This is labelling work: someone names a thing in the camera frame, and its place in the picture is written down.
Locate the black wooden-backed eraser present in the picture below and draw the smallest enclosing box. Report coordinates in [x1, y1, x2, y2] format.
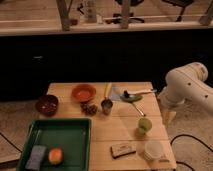
[110, 143, 136, 159]

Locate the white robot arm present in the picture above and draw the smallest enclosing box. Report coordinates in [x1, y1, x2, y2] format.
[159, 62, 213, 115]

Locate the small metal cup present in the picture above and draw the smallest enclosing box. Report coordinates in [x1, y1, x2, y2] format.
[101, 99, 113, 115]

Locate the green plastic cup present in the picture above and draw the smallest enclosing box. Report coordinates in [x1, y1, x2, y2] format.
[138, 118, 152, 135]

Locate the white plastic cup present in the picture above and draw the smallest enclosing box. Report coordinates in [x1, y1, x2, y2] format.
[144, 140, 164, 161]

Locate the yellow banana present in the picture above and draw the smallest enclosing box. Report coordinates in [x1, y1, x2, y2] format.
[104, 83, 112, 99]

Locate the grey cloth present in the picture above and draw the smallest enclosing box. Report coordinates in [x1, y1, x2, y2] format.
[109, 86, 121, 101]

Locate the orange bowl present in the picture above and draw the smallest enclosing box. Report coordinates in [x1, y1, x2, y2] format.
[71, 84, 96, 103]

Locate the green plate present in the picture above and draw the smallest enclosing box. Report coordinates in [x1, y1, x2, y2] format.
[120, 94, 142, 103]

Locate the bunch of dark grapes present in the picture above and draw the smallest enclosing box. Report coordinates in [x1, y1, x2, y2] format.
[80, 103, 98, 115]

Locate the metal spoon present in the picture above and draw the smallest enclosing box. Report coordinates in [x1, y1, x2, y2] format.
[131, 103, 146, 117]

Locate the green plastic tray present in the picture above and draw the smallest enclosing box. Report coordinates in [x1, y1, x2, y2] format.
[16, 118, 91, 171]

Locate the dark red bowl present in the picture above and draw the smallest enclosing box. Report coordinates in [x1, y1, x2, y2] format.
[35, 94, 59, 117]

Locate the black office chair base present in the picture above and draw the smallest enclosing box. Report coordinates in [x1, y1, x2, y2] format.
[105, 12, 146, 25]

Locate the wooden table leg middle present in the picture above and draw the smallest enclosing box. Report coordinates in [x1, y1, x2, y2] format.
[120, 0, 130, 29]

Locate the wooden table leg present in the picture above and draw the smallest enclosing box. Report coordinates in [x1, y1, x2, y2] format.
[56, 0, 70, 31]
[120, 0, 130, 29]

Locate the orange peach fruit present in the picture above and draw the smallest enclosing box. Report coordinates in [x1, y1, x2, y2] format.
[48, 148, 63, 165]

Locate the wooden table leg left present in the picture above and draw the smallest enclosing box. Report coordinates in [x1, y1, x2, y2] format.
[56, 0, 70, 31]

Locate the grey sponge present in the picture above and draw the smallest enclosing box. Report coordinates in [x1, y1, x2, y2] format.
[25, 145, 46, 171]

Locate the black cable on floor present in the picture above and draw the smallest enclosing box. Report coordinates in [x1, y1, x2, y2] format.
[170, 133, 213, 171]

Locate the black cable left floor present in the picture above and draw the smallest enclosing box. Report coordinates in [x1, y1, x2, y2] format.
[0, 132, 23, 154]

